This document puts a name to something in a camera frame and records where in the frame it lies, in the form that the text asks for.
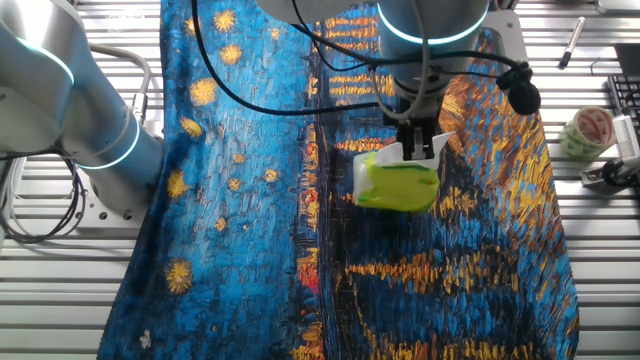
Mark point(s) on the white camera on stand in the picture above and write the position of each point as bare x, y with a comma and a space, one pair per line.
627, 142

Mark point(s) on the black computer keyboard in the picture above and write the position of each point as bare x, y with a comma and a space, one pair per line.
625, 92

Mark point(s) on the metal camera stand bracket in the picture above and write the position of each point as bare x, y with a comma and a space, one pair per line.
595, 181

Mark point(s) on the green tissue pack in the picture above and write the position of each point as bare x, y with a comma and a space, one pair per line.
395, 190

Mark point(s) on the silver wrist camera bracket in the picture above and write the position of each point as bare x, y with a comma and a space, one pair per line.
505, 35

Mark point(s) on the white paper napkin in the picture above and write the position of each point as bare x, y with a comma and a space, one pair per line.
387, 156

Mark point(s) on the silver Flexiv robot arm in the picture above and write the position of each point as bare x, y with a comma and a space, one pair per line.
450, 15

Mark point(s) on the black rectangular object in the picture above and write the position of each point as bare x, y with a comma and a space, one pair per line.
629, 60

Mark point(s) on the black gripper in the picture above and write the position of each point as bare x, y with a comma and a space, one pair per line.
402, 127

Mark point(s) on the grey laptop edge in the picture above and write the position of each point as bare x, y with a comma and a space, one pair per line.
620, 6

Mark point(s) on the black and white marker pen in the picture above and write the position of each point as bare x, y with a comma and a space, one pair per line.
571, 44

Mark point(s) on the starry night painted tablecloth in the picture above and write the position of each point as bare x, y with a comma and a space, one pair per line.
240, 225

